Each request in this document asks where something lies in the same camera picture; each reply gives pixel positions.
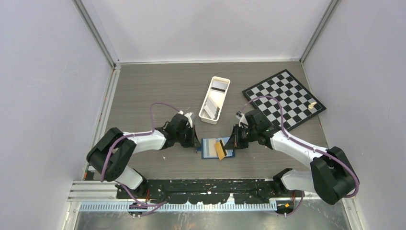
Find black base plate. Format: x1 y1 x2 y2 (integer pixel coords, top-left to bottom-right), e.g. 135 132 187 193
116 179 304 205

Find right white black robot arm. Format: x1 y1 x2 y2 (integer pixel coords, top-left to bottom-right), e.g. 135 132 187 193
222 110 360 205

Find gold credit card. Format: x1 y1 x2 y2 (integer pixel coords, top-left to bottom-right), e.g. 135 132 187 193
207 138 217 158
214 139 227 160

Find aluminium frame rail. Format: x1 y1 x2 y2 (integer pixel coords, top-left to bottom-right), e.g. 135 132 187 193
68 181 118 202

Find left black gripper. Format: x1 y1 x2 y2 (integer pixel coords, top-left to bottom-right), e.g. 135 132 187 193
175 124 200 148

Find grey cards in tray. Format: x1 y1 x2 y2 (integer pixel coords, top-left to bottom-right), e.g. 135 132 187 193
203 96 219 120

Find beige chess piece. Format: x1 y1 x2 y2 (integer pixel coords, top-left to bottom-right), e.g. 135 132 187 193
308 102 317 109

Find white plastic tray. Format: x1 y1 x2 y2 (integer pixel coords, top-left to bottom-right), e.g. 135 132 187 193
198 76 230 125

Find black white chessboard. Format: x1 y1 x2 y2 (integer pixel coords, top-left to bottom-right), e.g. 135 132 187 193
242 69 327 131

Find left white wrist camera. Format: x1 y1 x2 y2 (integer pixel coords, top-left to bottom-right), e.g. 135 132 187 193
178 111 195 127

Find blue card holder wallet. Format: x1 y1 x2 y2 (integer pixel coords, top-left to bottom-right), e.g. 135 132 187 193
196 137 229 159

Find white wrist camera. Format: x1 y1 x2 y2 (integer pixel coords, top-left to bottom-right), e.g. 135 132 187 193
236 111 248 128
178 111 195 127

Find silver card at tray end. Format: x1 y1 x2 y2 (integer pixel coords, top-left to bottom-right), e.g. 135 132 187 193
211 80 228 92

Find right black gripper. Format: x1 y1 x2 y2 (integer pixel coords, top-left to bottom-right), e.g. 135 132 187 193
224 124 258 150

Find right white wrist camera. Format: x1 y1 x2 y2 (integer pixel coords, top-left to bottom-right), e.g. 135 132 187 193
236 111 248 128

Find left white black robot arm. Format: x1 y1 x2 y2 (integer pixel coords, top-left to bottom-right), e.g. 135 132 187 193
86 112 201 198

